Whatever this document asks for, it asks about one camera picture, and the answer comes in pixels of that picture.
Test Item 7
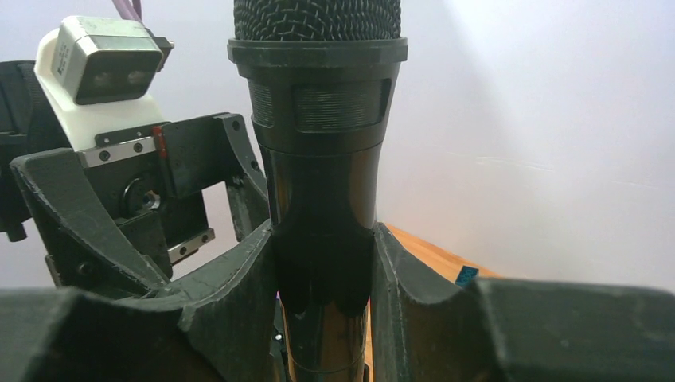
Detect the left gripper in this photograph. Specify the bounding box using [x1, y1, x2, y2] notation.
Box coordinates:
[10, 113, 269, 298]

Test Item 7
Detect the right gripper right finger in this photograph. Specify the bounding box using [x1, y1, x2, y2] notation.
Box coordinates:
[370, 224, 674, 381]

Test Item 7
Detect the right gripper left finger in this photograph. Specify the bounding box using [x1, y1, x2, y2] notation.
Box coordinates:
[1, 223, 276, 381]

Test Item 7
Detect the black microphone orange end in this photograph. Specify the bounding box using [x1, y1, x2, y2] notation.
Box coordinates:
[228, 1, 408, 381]

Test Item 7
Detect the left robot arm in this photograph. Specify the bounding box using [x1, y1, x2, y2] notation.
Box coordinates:
[1, 60, 269, 298]

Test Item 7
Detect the blue toy brick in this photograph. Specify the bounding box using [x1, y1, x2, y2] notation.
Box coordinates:
[455, 265, 480, 288]

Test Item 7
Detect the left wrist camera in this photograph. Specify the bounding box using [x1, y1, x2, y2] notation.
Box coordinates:
[34, 16, 174, 151]

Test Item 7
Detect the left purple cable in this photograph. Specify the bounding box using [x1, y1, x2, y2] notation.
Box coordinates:
[111, 0, 143, 22]

